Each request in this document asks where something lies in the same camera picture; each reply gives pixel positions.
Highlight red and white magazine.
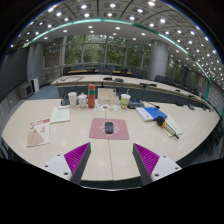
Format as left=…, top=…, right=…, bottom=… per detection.
left=26, top=118, right=51, bottom=148

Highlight black handheld microphone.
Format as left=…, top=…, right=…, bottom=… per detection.
left=155, top=115, right=180, bottom=140

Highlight white paper sheet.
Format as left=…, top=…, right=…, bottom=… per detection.
left=163, top=114, right=184, bottom=137

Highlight green and white paper cup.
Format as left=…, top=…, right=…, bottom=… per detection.
left=120, top=88, right=132, bottom=110

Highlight white cardboard box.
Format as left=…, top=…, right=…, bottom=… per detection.
left=96, top=87, right=120, bottom=106

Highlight colourful sticker sheet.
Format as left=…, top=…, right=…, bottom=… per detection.
left=94, top=103, right=119, bottom=112

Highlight blue and white book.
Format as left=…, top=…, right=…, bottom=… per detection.
left=135, top=106, right=168, bottom=122

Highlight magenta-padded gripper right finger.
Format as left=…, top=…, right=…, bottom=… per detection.
left=132, top=143, right=183, bottom=187

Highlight long curved conference desk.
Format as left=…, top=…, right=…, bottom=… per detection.
left=49, top=73, right=214, bottom=112

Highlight red bottle with green band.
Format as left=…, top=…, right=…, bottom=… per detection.
left=87, top=83, right=97, bottom=109

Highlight white standing appliance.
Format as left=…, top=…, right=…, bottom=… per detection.
left=30, top=77, right=40, bottom=93

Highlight recessed ceiling lights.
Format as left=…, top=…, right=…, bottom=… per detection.
left=13, top=0, right=224, bottom=84

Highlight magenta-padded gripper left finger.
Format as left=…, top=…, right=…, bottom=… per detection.
left=42, top=142, right=92, bottom=186

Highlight black computer mouse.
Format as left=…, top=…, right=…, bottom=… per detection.
left=104, top=121, right=115, bottom=135

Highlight row of dark office chairs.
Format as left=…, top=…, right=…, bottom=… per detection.
left=62, top=64, right=222, bottom=103

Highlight white lidded ceramic mug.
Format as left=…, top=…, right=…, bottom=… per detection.
left=77, top=92, right=89, bottom=109

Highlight grey box-shaped appliance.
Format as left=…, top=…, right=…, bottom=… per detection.
left=18, top=82, right=34, bottom=100

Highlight pink printed mouse pad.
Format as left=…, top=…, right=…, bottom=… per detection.
left=88, top=117, right=130, bottom=141

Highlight white printed paper booklet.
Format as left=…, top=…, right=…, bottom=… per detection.
left=49, top=105, right=72, bottom=124

